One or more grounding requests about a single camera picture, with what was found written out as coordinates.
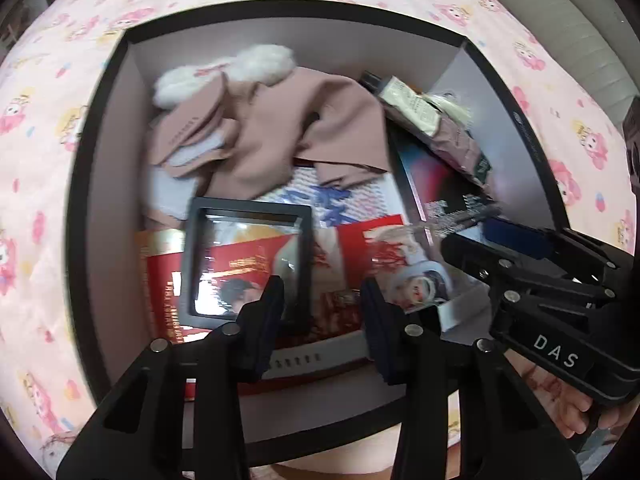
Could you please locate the white watch band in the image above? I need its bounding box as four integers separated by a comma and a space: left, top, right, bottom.
265, 332, 373, 381

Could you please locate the white flat box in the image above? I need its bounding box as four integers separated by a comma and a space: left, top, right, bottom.
439, 280, 495, 332

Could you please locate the dark glossy booklet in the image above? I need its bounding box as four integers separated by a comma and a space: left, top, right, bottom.
389, 122, 501, 233

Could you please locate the clear packet with figure card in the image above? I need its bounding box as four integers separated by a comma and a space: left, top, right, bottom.
367, 205, 501, 317

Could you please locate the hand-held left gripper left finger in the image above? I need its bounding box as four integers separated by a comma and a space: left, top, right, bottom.
56, 275, 286, 480

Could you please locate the blue white printed card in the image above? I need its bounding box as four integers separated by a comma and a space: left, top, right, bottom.
270, 160, 397, 233

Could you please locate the cream tube black cap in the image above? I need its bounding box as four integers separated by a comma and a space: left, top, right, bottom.
360, 71, 442, 137

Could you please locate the mauve packet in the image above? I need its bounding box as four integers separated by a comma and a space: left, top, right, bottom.
434, 119, 495, 187

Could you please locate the pink printed blanket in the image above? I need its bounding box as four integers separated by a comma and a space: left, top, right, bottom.
0, 0, 640, 480

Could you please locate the black display frame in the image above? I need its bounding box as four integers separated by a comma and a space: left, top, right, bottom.
179, 197, 313, 336

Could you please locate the black storage box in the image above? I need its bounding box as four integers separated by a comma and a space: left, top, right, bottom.
65, 7, 573, 468

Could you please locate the pink fur-trimmed doll coat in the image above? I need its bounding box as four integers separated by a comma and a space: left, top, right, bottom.
145, 44, 393, 231

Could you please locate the person's right hand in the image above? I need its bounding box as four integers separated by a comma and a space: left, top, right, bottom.
552, 392, 636, 441

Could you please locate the pale yellow packet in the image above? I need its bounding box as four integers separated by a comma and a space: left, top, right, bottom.
425, 91, 474, 127

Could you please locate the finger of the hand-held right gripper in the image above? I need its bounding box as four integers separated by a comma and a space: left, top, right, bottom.
482, 217, 622, 274
440, 232, 617, 307

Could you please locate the grey ribbed cushion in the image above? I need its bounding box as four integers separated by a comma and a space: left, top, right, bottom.
520, 0, 640, 128

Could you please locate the red envelope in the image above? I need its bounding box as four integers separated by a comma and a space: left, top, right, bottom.
137, 214, 407, 403

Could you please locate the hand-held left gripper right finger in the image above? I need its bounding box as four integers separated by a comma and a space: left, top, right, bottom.
360, 277, 583, 480

